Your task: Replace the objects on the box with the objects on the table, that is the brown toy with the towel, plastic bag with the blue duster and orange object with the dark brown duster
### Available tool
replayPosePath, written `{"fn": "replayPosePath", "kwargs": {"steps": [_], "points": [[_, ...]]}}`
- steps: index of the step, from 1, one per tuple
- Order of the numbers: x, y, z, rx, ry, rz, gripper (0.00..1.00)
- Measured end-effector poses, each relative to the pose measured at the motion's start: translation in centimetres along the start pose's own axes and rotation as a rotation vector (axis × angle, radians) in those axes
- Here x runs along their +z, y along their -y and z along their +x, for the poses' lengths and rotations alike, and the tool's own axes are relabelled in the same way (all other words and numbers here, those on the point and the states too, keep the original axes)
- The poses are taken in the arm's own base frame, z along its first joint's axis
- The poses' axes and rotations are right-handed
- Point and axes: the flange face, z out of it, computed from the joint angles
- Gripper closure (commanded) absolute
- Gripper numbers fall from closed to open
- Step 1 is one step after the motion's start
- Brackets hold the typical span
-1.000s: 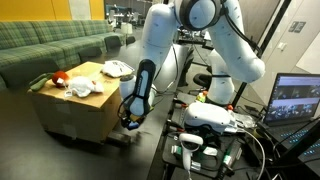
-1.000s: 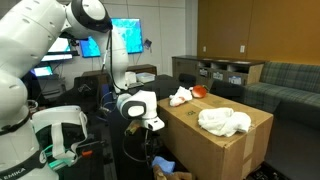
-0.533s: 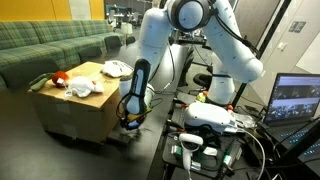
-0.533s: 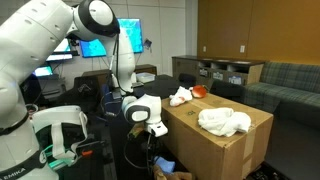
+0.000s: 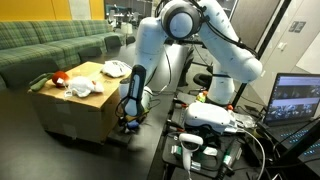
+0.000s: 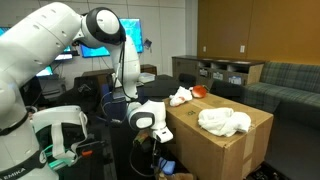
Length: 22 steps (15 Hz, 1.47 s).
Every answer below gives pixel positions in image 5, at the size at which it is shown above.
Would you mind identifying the green plaid sofa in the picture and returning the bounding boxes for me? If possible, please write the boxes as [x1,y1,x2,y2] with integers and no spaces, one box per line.
[0,19,136,91]

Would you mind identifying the black office chair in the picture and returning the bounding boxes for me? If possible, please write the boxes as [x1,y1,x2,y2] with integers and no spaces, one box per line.
[192,64,218,91]

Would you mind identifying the white VR controller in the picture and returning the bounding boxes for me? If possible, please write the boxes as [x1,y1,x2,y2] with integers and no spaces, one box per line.
[178,133,204,174]

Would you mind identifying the green plush vegetable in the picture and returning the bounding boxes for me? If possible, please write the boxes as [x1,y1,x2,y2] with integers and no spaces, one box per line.
[29,72,56,92]

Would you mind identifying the dark wall switch panel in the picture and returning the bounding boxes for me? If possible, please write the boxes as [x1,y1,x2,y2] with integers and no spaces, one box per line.
[288,20,308,33]

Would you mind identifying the small yellow-green bottle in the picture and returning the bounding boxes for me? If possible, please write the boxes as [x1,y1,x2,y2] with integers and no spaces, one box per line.
[195,90,208,104]

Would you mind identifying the brown moose plush toy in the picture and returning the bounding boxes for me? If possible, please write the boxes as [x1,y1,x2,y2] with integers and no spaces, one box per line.
[138,111,150,124]

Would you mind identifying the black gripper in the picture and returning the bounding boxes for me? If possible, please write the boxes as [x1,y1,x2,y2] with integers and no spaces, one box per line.
[118,114,139,134]

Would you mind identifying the white VR headset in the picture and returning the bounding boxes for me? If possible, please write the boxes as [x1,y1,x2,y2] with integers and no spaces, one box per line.
[182,101,238,135]

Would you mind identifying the brown cardboard box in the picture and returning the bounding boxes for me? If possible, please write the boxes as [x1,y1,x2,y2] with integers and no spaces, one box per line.
[28,60,133,145]

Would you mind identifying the white cable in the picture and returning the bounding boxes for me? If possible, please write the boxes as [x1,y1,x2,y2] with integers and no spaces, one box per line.
[238,128,267,180]

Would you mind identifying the red round plush toy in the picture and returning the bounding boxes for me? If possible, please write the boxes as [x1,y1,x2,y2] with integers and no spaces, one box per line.
[52,70,71,89]

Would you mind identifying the clear plastic bag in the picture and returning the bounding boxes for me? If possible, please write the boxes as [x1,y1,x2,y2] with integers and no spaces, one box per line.
[233,111,258,129]

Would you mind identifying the black laptop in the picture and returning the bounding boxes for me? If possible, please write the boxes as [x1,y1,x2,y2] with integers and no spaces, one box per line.
[258,72,320,174]

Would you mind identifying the black diagonal frame pole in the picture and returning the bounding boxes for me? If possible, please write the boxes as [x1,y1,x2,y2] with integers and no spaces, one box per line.
[231,0,291,108]

